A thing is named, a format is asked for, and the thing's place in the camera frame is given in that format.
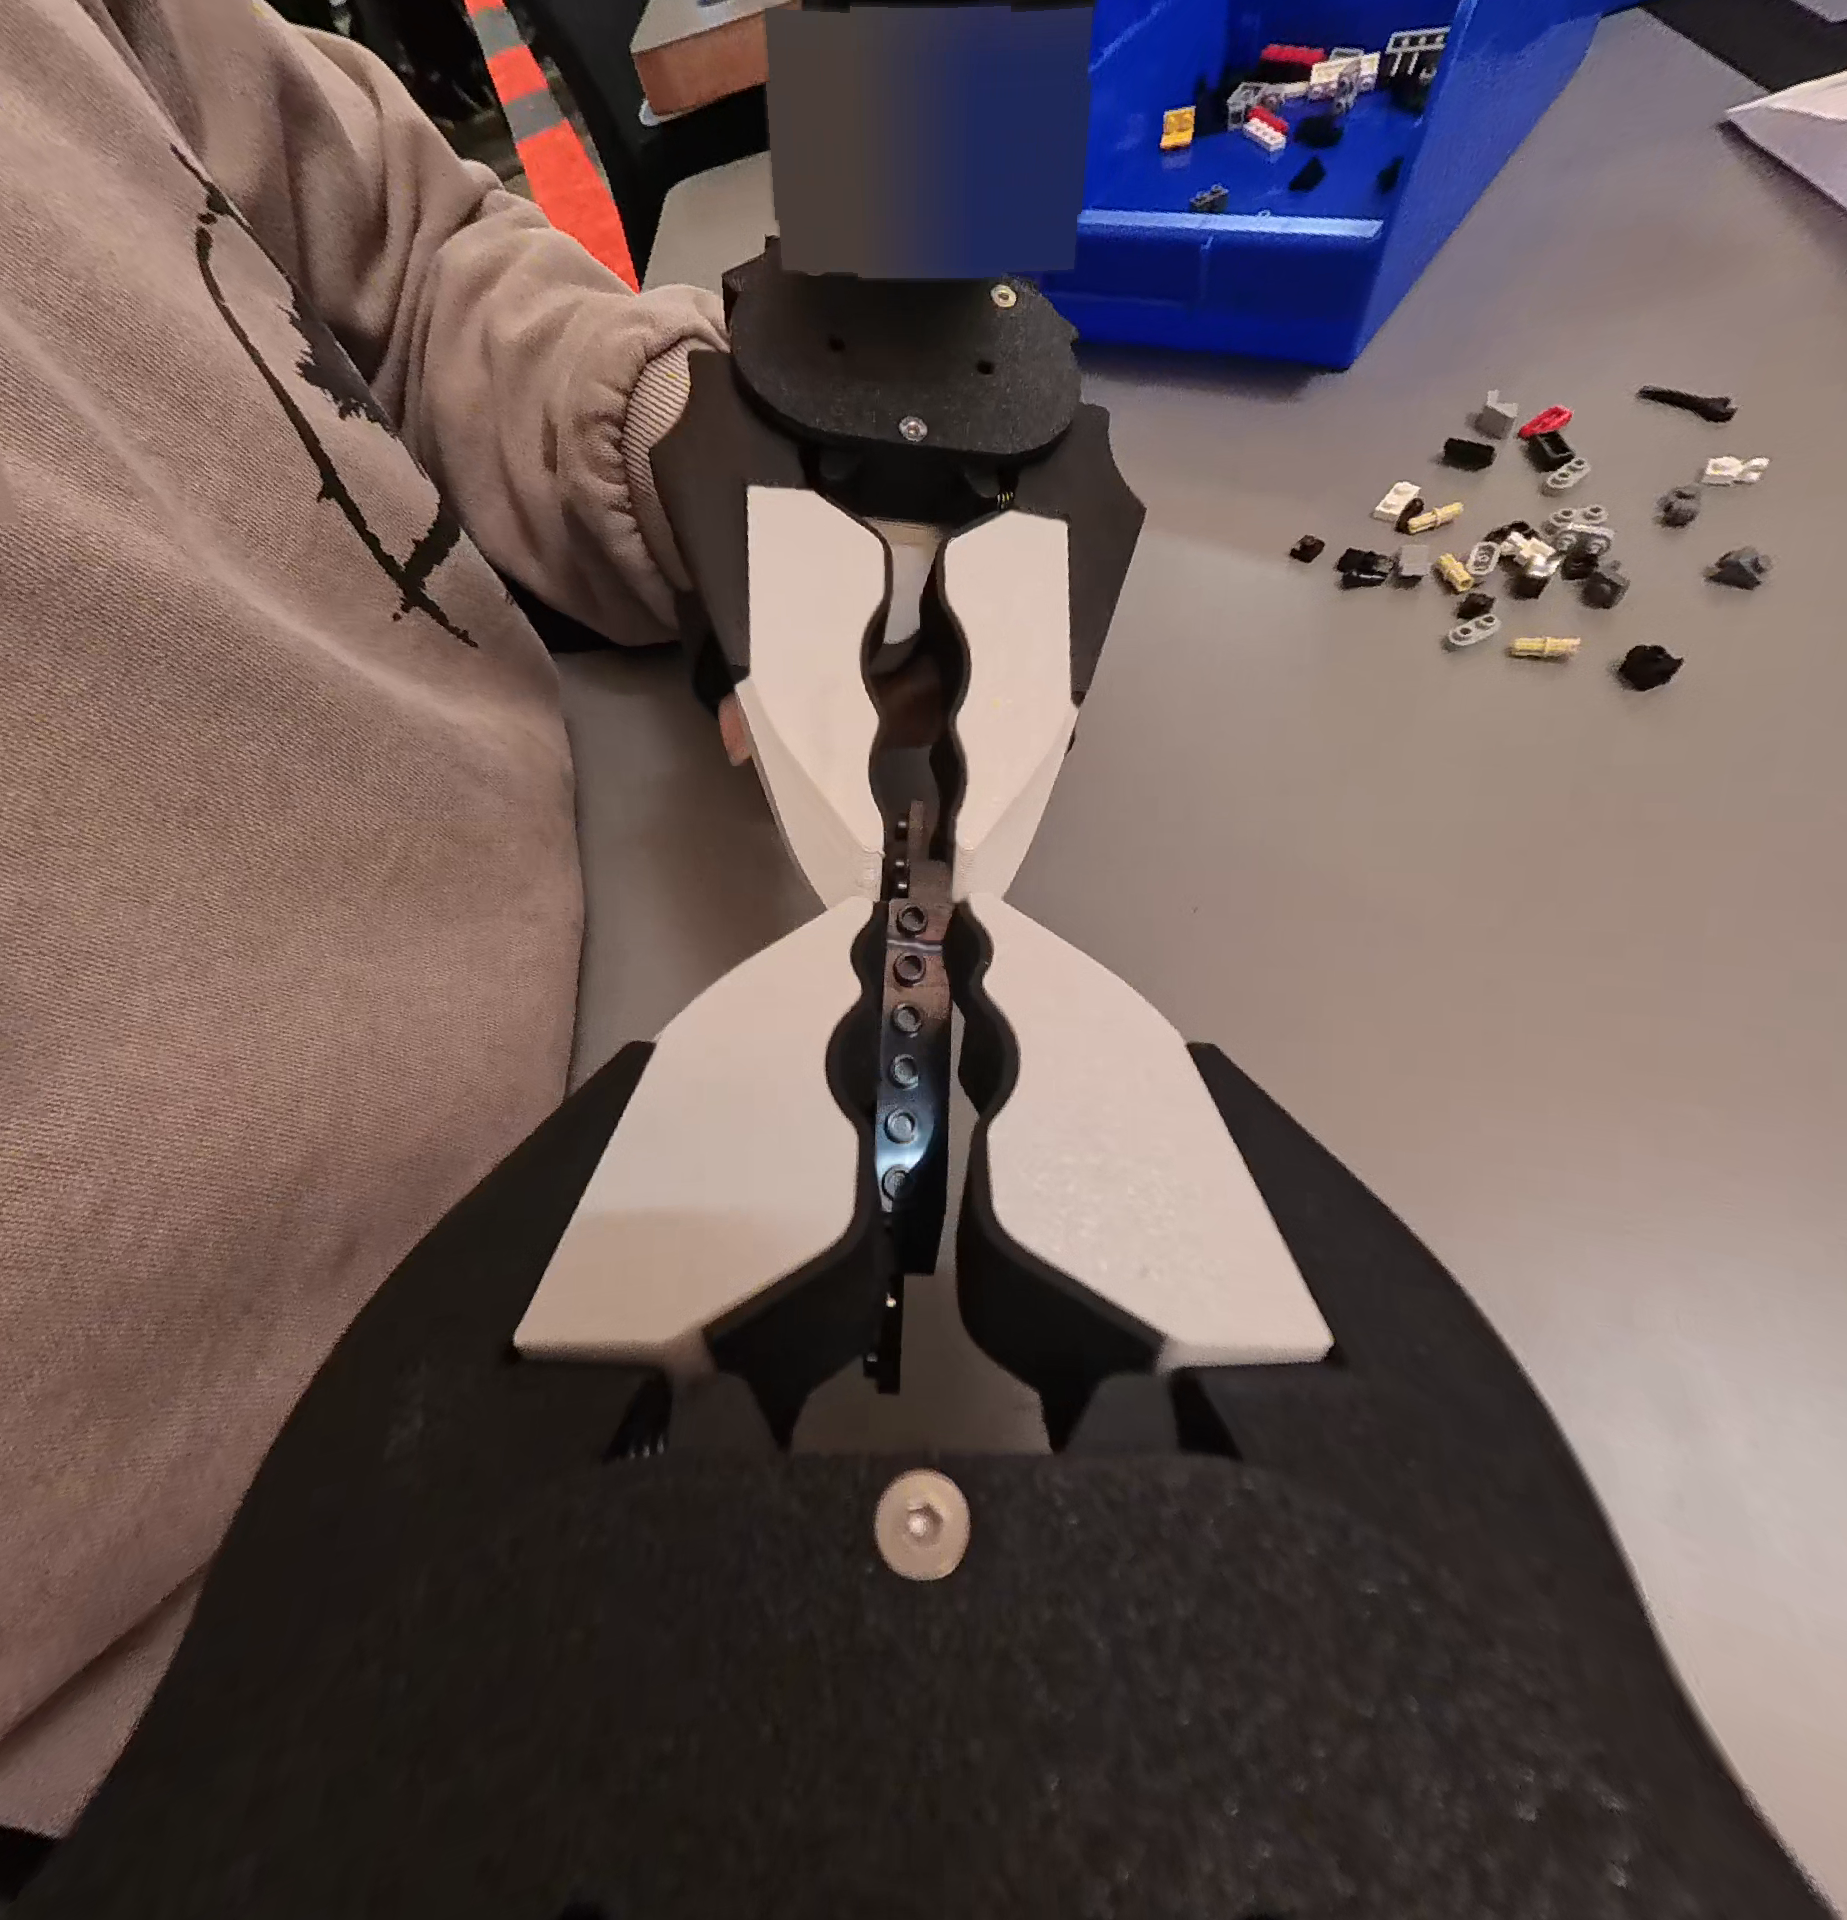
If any grey desk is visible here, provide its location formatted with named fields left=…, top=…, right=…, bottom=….
left=556, top=0, right=1847, bottom=1920

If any black toy brick car chassis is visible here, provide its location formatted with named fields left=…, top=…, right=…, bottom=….
left=864, top=802, right=962, bottom=1397

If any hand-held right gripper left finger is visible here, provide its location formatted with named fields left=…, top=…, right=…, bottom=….
left=514, top=898, right=884, bottom=1367

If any small blue plastic bin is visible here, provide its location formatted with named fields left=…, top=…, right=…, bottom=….
left=1043, top=0, right=1601, bottom=368

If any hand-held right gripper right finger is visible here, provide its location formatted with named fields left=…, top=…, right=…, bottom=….
left=954, top=892, right=1338, bottom=1367

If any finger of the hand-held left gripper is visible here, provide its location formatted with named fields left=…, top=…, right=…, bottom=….
left=744, top=485, right=904, bottom=903
left=939, top=516, right=1083, bottom=896

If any person's left forearm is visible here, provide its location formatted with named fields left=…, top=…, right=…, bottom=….
left=414, top=181, right=734, bottom=650

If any heap of mixed colourful bricks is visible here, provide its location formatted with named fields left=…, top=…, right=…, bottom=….
left=1157, top=22, right=1458, bottom=213

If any pile of loose toy bricks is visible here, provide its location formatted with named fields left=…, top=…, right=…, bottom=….
left=1290, top=391, right=1773, bottom=694

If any white paper bag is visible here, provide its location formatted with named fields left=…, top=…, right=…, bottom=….
left=1726, top=61, right=1847, bottom=242

